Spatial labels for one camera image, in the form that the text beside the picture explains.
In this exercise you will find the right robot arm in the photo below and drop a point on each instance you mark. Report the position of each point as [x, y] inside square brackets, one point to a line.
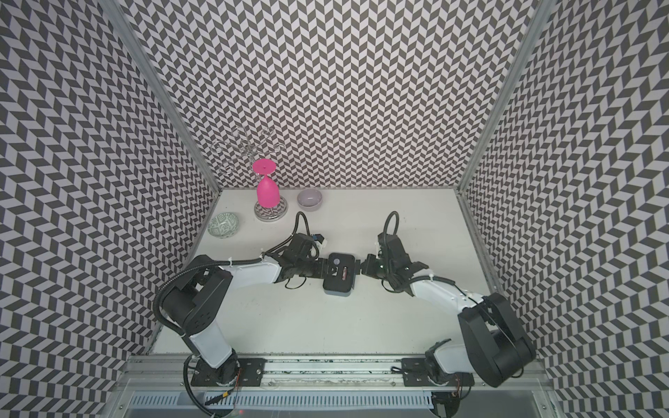
[493, 343]

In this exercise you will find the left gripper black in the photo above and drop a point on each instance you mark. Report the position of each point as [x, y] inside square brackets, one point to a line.
[323, 268]

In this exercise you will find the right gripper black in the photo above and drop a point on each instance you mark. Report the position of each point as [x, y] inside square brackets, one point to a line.
[368, 263]

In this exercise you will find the pink wine glass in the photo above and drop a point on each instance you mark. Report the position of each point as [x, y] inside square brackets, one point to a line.
[268, 193]

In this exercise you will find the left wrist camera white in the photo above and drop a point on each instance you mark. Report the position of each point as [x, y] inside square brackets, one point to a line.
[320, 240]

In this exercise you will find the green patterned dish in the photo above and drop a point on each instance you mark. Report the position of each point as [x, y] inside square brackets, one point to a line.
[224, 225]

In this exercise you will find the blue alarm clock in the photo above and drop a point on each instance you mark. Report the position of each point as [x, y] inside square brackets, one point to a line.
[332, 282]

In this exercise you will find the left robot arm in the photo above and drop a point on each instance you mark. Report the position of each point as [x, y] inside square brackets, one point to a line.
[189, 303]

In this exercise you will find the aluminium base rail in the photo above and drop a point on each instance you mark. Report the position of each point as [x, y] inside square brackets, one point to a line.
[324, 386]

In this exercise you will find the grey small bowl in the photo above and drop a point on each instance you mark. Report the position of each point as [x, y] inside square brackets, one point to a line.
[309, 200]

